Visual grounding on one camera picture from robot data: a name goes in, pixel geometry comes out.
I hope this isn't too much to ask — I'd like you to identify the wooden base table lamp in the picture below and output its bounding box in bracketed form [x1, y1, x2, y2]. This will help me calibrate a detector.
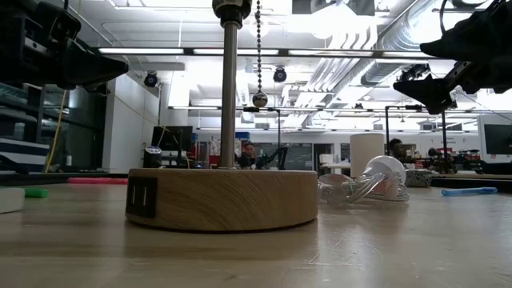
[125, 0, 320, 233]

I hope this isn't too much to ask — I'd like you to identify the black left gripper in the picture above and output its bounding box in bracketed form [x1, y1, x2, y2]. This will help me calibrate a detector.
[0, 15, 130, 96]

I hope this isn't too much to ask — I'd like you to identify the speckled grey bowl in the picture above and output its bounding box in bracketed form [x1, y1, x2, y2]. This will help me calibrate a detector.
[404, 168, 435, 188]

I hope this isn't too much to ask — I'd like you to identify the pink foam strip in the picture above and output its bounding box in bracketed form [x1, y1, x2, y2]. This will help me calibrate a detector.
[66, 177, 129, 186]

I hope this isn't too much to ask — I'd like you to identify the dark shelving unit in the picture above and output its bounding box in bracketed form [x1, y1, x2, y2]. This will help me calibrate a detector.
[0, 82, 109, 174]

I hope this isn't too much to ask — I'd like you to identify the person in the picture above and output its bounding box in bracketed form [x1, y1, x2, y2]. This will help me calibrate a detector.
[238, 141, 261, 169]
[388, 138, 415, 161]

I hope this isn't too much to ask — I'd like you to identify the clear bundled power cord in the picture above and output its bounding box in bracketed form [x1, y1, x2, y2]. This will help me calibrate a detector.
[318, 172, 411, 208]

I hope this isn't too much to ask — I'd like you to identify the white globe lightbulb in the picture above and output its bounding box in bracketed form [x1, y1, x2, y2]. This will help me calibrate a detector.
[362, 154, 407, 199]

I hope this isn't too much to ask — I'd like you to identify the black aluminium table frame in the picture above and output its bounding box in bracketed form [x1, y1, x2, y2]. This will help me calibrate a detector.
[0, 170, 512, 190]

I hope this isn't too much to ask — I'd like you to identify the green marker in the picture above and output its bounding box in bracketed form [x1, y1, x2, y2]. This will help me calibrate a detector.
[23, 187, 50, 198]

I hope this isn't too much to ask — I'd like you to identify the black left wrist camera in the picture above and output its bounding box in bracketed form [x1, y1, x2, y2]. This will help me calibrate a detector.
[38, 2, 82, 41]

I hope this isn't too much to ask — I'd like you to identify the white cylinder roll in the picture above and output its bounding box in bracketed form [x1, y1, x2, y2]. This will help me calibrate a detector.
[350, 133, 386, 179]

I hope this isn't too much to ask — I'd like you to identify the black background rig frame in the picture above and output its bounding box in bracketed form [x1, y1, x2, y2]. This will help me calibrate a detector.
[385, 104, 448, 171]
[235, 106, 281, 169]

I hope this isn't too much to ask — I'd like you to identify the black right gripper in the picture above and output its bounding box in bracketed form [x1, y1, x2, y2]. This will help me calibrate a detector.
[393, 2, 512, 116]

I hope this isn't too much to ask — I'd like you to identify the yellow hanging cable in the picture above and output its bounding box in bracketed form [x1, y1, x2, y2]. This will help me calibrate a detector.
[44, 0, 191, 174]

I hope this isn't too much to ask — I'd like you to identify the black desktop device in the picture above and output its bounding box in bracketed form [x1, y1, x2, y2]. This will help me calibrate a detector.
[142, 146, 162, 169]

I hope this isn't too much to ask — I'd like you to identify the blue pen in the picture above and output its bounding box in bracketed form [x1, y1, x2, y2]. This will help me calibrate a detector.
[441, 186, 498, 198]

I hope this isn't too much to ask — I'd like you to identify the black computer monitor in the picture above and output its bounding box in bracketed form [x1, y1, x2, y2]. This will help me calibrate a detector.
[478, 114, 512, 165]
[150, 126, 194, 152]

